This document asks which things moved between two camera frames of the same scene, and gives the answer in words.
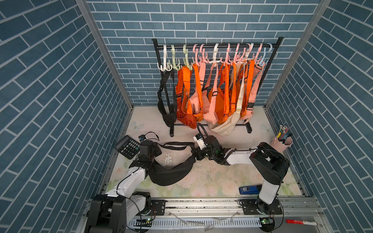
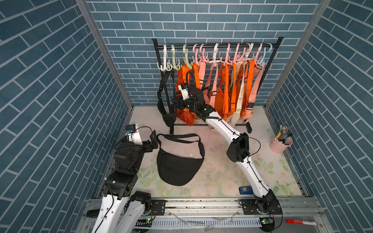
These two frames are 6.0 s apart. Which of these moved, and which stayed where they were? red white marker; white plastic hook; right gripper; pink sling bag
Moved: right gripper
Stayed: red white marker; pink sling bag; white plastic hook
